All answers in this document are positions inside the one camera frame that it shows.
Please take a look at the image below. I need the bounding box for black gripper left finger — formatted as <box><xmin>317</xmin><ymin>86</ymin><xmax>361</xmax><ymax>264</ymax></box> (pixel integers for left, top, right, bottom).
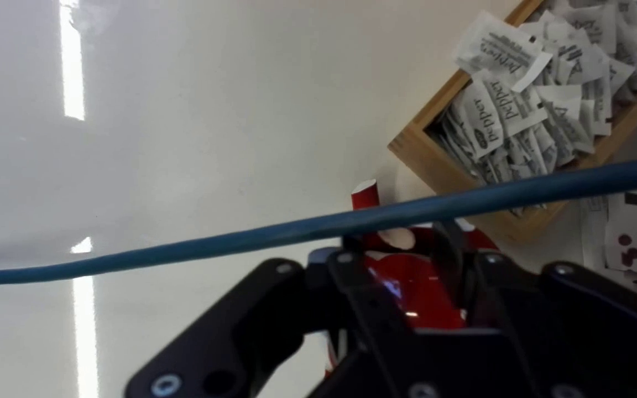
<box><xmin>122</xmin><ymin>251</ymin><xmax>410</xmax><ymax>398</ymax></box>

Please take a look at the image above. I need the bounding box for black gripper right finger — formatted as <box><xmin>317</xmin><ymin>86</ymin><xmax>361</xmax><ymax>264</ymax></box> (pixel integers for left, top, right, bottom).
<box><xmin>436</xmin><ymin>220</ymin><xmax>637</xmax><ymax>398</ymax></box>

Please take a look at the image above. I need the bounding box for red bowl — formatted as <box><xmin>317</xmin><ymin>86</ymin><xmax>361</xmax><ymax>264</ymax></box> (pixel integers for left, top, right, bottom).
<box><xmin>324</xmin><ymin>220</ymin><xmax>501</xmax><ymax>373</ymax></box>

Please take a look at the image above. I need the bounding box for wooden packet tray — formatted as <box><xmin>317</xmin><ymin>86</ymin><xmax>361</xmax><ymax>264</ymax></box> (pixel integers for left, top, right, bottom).
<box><xmin>387</xmin><ymin>0</ymin><xmax>637</xmax><ymax>251</ymax></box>

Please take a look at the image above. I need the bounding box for white sugar packet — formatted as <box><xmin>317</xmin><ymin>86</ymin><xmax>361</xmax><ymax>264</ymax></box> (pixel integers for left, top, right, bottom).
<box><xmin>465</xmin><ymin>74</ymin><xmax>549</xmax><ymax>146</ymax></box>
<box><xmin>454</xmin><ymin>9</ymin><xmax>556</xmax><ymax>94</ymax></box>
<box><xmin>438</xmin><ymin>102</ymin><xmax>509</xmax><ymax>166</ymax></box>

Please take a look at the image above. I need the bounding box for thin blue cable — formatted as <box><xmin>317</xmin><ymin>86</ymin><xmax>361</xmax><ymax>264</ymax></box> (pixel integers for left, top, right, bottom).
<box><xmin>0</xmin><ymin>153</ymin><xmax>637</xmax><ymax>289</ymax></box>

